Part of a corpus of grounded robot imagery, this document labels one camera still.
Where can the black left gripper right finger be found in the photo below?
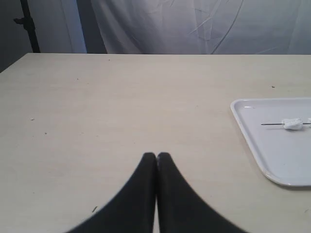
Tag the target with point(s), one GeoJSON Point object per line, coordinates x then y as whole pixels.
{"type": "Point", "coordinates": [180, 208]}

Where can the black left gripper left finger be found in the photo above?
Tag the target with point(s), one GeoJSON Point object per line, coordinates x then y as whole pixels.
{"type": "Point", "coordinates": [132, 209]}

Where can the thin metal skewer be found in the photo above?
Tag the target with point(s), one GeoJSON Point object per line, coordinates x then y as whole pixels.
{"type": "Point", "coordinates": [269, 124]}

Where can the white plastic tray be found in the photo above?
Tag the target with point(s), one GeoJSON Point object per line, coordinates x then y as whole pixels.
{"type": "Point", "coordinates": [283, 156]}

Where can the white backdrop curtain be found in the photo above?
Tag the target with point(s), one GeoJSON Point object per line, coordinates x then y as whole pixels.
{"type": "Point", "coordinates": [173, 26]}

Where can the black stand pole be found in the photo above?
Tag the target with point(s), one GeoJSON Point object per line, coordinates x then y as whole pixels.
{"type": "Point", "coordinates": [28, 24]}

